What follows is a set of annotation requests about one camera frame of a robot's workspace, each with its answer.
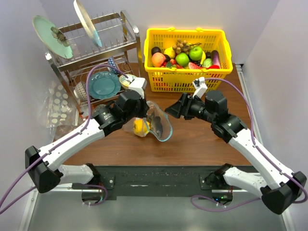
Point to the teal scalloped plate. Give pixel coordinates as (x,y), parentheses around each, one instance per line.
(103,85)

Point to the green apple toy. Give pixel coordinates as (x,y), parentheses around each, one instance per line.
(182,59)
(196,53)

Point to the clear zip bag blue seal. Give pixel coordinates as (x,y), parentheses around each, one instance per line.
(167,127)

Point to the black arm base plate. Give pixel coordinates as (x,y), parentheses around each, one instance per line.
(157,181)

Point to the yellow pear toy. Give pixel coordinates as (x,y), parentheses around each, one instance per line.
(170,52)

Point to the yellow blue patterned bowl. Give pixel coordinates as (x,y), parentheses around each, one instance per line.
(125,81)

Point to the black white floral bowl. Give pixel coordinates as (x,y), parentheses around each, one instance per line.
(98,107)

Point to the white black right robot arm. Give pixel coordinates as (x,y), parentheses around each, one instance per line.
(275,184)

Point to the grey patterned bowl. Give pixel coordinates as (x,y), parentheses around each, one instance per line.
(80,91)

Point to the mint green flower plate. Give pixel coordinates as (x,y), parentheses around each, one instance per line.
(52,37)

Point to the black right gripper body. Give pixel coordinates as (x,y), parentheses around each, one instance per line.
(195,109)

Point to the purple eggplant toy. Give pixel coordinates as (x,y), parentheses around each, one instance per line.
(215,59)

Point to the yellow bell pepper toy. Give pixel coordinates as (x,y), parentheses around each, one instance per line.
(141,127)

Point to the grey fish toy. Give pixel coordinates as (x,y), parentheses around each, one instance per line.
(155,124)

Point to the blue zigzag bowl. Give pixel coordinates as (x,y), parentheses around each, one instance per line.
(115,69)

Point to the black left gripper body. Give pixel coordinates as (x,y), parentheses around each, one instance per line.
(140,111)

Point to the red pepper toy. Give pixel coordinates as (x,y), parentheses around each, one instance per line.
(214,67)

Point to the steel two-tier dish rack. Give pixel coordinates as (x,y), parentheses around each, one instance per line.
(121,40)

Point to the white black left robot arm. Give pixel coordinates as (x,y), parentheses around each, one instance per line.
(45,165)

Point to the polka dot plastic bag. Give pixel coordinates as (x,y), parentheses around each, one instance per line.
(59,114)

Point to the brown grape bunch toy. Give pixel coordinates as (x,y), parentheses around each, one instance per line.
(181,46)

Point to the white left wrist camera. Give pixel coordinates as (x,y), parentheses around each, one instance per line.
(139,85)

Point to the red yellow apple toy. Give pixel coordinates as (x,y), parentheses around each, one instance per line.
(158,59)

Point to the watermelon slice toy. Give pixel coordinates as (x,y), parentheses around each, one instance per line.
(193,66)

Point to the beige blue-edged plate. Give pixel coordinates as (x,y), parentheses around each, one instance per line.
(87,23)

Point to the dark avocado toy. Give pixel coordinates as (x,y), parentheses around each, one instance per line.
(155,50)

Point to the yellow plastic basket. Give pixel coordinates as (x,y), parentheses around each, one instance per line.
(163,79)

